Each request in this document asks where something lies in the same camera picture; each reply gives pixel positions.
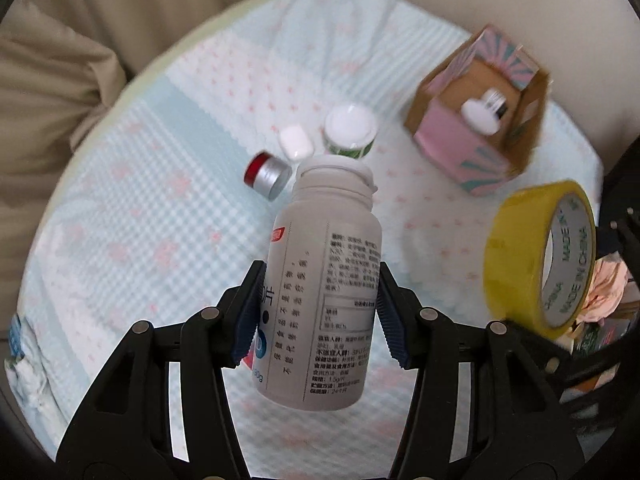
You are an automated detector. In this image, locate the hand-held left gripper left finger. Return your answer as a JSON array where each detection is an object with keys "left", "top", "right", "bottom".
[{"left": 55, "top": 259, "right": 268, "bottom": 480}]

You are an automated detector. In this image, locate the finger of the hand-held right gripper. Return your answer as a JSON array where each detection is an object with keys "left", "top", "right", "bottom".
[
  {"left": 500, "top": 317, "right": 576, "bottom": 378},
  {"left": 609, "top": 219, "right": 637, "bottom": 266}
]

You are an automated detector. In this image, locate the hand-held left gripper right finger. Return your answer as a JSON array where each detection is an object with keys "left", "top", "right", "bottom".
[{"left": 375, "top": 260, "right": 587, "bottom": 480}]

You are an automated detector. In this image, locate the yellow tape roll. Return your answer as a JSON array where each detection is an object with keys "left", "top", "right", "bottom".
[{"left": 482, "top": 180, "right": 599, "bottom": 344}]

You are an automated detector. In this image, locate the white pill bottle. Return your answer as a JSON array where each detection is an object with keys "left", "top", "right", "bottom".
[{"left": 248, "top": 155, "right": 383, "bottom": 412}]

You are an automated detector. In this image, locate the pink cardboard box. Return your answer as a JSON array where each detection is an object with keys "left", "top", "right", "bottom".
[{"left": 404, "top": 26, "right": 550, "bottom": 196}]

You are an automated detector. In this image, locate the small white bottle silver neck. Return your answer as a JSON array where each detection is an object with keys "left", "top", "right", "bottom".
[{"left": 461, "top": 88, "right": 507, "bottom": 136}]

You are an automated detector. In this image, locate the crumpled pink tissue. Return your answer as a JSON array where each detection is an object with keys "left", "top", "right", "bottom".
[{"left": 581, "top": 254, "right": 632, "bottom": 324}]

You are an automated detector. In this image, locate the green packet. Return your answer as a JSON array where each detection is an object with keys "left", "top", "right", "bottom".
[{"left": 574, "top": 319, "right": 632, "bottom": 357}]

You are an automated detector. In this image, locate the black bin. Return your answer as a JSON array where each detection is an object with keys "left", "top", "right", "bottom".
[{"left": 559, "top": 147, "right": 640, "bottom": 436}]

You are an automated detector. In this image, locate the light blue checkered blanket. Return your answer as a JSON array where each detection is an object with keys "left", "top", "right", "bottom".
[{"left": 10, "top": 0, "right": 608, "bottom": 477}]

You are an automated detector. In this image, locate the red bottle silver cap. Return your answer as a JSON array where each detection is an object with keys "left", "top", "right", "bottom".
[{"left": 243, "top": 152, "right": 293, "bottom": 202}]

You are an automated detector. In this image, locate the small white cap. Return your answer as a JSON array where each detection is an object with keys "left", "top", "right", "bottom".
[{"left": 278, "top": 126, "right": 314, "bottom": 162}]

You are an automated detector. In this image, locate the white-lidded green jar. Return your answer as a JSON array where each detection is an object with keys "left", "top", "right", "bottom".
[{"left": 323, "top": 103, "right": 377, "bottom": 160}]

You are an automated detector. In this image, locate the beige curtain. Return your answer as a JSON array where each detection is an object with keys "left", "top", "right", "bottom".
[{"left": 27, "top": 0, "right": 353, "bottom": 78}]

